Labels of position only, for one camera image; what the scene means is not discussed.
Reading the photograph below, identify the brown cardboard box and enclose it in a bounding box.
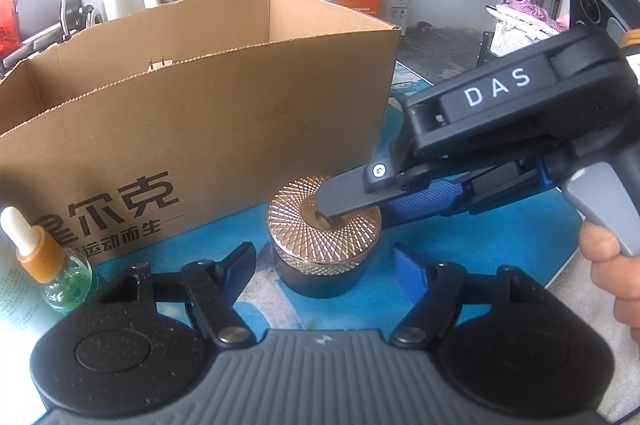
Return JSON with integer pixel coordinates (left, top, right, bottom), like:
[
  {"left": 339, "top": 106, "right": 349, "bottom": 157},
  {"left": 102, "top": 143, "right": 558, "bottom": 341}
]
[{"left": 0, "top": 0, "right": 402, "bottom": 266}]

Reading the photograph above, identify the red bag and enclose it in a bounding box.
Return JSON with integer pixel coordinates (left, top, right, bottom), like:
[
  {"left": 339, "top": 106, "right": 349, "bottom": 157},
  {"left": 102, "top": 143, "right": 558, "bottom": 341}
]
[{"left": 0, "top": 0, "right": 21, "bottom": 58}]

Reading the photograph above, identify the gold lid black jar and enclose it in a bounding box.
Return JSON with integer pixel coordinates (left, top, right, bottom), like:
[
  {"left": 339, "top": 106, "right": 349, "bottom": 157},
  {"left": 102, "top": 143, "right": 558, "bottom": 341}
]
[{"left": 267, "top": 175, "right": 384, "bottom": 299}]

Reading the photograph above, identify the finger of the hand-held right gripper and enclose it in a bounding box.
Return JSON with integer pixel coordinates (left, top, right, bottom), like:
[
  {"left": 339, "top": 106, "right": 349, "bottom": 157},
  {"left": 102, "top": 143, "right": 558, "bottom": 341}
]
[
  {"left": 314, "top": 158, "right": 417, "bottom": 224},
  {"left": 380, "top": 158, "right": 558, "bottom": 228}
]

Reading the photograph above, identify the green dropper bottle orange collar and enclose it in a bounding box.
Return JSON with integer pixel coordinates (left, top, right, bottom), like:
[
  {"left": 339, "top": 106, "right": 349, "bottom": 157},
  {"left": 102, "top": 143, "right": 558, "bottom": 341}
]
[{"left": 0, "top": 205, "right": 96, "bottom": 317}]

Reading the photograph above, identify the pile of clothes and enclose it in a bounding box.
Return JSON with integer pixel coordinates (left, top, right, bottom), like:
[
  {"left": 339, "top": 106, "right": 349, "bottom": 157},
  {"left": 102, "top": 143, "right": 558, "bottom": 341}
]
[{"left": 486, "top": 0, "right": 572, "bottom": 57}]

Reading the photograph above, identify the black folding stand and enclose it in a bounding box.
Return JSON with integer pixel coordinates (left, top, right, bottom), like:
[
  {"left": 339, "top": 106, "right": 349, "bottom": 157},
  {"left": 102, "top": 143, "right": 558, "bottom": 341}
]
[{"left": 477, "top": 30, "right": 502, "bottom": 67}]

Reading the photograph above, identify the person's right hand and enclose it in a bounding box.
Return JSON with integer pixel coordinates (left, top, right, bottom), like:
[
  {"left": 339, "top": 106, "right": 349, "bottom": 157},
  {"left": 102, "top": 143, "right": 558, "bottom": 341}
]
[{"left": 579, "top": 222, "right": 640, "bottom": 346}]

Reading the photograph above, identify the green bottle with white cap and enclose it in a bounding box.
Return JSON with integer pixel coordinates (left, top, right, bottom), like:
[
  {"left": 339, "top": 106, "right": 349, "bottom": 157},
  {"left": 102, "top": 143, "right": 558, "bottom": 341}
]
[{"left": 0, "top": 250, "right": 58, "bottom": 342}]

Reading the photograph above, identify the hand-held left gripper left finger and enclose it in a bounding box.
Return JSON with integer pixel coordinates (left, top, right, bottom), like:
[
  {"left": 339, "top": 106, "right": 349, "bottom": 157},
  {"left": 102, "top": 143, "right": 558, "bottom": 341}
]
[{"left": 95, "top": 242, "right": 257, "bottom": 348}]

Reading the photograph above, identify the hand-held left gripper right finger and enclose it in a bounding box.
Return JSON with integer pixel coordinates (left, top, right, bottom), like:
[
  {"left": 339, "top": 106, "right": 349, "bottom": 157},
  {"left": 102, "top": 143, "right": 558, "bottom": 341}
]
[{"left": 391, "top": 244, "right": 548, "bottom": 346}]

